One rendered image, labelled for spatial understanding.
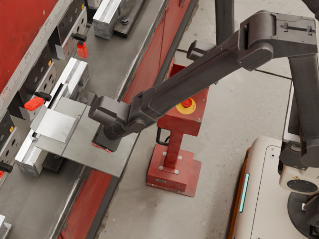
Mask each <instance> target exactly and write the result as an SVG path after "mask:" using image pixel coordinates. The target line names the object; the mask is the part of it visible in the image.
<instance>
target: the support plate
mask: <svg viewBox="0 0 319 239"><path fill-rule="evenodd" d="M85 107H86V105H85V104H82V103H79V102H77V101H74V100H71V99H68V98H66V97H63V96H62V97H61V99H60V101H59V103H58V104H57V106H56V108H55V110H54V111H56V112H59V113H62V114H65V115H67V116H70V117H72V118H75V119H76V118H77V116H78V115H82V113H83V111H84V109H85ZM90 107H91V106H87V107H86V109H85V111H84V113H83V115H82V117H81V119H80V116H78V120H79V119H80V121H79V123H78V125H77V127H76V129H75V131H74V133H73V135H72V137H71V139H70V141H69V143H68V145H67V147H66V149H65V151H64V153H63V155H62V156H61V154H62V152H63V150H64V148H65V146H66V143H63V142H60V141H58V140H55V139H52V138H49V137H46V136H44V135H41V136H40V137H39V139H38V141H37V143H36V145H35V147H37V148H40V149H42V150H44V151H47V152H50V153H53V154H55V155H58V156H61V157H64V158H66V159H69V160H72V161H74V162H77V163H80V164H82V165H85V166H88V167H90V168H93V169H96V170H98V171H101V172H104V173H106V174H109V175H112V176H115V177H118V178H120V176H121V173H122V171H123V169H124V166H125V164H126V162H127V159H128V157H129V155H130V152H131V150H132V148H133V145H134V143H135V141H136V138H137V136H138V134H139V132H138V133H137V134H136V133H132V134H129V135H127V136H125V137H123V138H122V139H121V141H120V143H119V146H118V148H117V150H116V151H115V152H112V153H109V152H107V151H105V150H104V149H101V148H97V147H94V146H93V145H92V142H91V141H92V139H93V137H94V135H95V134H96V131H97V129H98V127H99V125H100V123H99V122H97V121H95V120H93V119H91V118H89V117H88V113H89V110H90Z"/></svg>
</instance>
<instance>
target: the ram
mask: <svg viewBox="0 0 319 239"><path fill-rule="evenodd" d="M71 1H72V0H66V1H65V3H64V5H63V6H62V8H61V10H60V11H59V13H58V15H57V16H56V18H55V20H54V21H53V23H52V25H51V26H50V28H49V30H48V31H47V33H46V34H45V36H44V38H43V39H42V41H41V43H40V44H39V46H38V48H37V49H36V51H35V52H34V54H33V56H32V58H31V59H30V61H29V63H28V64H27V66H26V67H25V69H24V71H23V72H22V74H21V76H20V77H19V79H18V81H17V82H16V84H15V85H14V87H13V89H12V90H11V92H10V94H9V95H8V97H7V99H6V100H5V102H4V104H3V105H2V107H1V109H0V119H1V117H2V116H3V114H4V112H5V111H6V109H7V107H8V106H9V104H10V102H11V101H12V99H13V97H14V96H15V94H16V92H17V91H18V89H19V87H20V86H21V84H22V83H23V81H24V79H25V78H26V76H27V74H28V73H29V71H30V69H31V67H32V66H33V64H34V62H35V61H36V59H37V57H38V56H39V54H40V52H41V51H42V49H43V47H44V46H45V44H46V42H47V41H48V39H49V37H50V36H51V34H52V32H53V31H54V29H55V27H56V26H57V24H58V22H59V21H60V19H61V17H62V16H63V14H64V12H65V11H66V9H67V7H68V6H69V4H70V2H71ZM58 2H59V0H0V96H1V94H2V93H3V91H4V89H5V88H6V86H7V84H8V83H9V81H10V80H11V78H12V76H13V75H14V73H15V71H16V70H17V68H18V66H19V65H20V63H21V61H22V60H23V58H24V57H25V55H26V53H27V52H28V50H29V49H30V47H31V45H32V44H33V42H34V41H35V39H36V37H37V36H38V34H39V32H40V31H41V29H42V27H43V26H44V24H45V23H46V21H47V19H48V18H49V16H50V14H51V13H52V11H53V10H54V8H55V6H56V5H57V3H58Z"/></svg>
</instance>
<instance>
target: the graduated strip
mask: <svg viewBox="0 0 319 239"><path fill-rule="evenodd" d="M65 1H66V0H59V2H58V3H57V5H56V6H55V8H54V10H53V11H52V13H51V14H50V16H49V18H48V19H47V21H46V23H45V24H44V26H43V27H42V29H41V31H40V32H39V34H38V36H37V37H36V39H35V41H34V42H33V44H32V45H31V47H30V49H29V50H28V52H27V53H26V55H25V57H24V58H23V60H22V61H21V63H20V65H19V66H18V68H17V70H16V71H15V73H14V75H13V76H12V78H11V80H10V81H9V83H8V84H7V86H6V88H5V89H4V91H3V93H2V94H1V96H0V109H1V107H2V105H3V104H4V102H5V100H6V99H7V97H8V95H9V94H10V92H11V90H12V89H13V87H14V85H15V84H16V82H17V81H18V79H19V77H20V76H21V74H22V72H23V71H24V69H25V67H26V66H27V64H28V63H29V61H30V59H31V58H32V56H33V54H34V52H35V51H36V49H37V48H38V46H39V44H40V43H41V41H42V39H43V38H44V36H45V34H46V33H47V31H48V30H49V28H50V26H51V25H52V23H53V21H54V20H55V18H56V16H57V15H58V13H59V11H60V10H61V8H62V6H63V5H64V3H65Z"/></svg>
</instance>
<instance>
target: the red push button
mask: <svg viewBox="0 0 319 239"><path fill-rule="evenodd" d="M181 104H182V106H183V107H184V108H188V107H190V106H191V105H192V100H191V99H190V98H188V99H186V100H185V101H183V102H182V103H181Z"/></svg>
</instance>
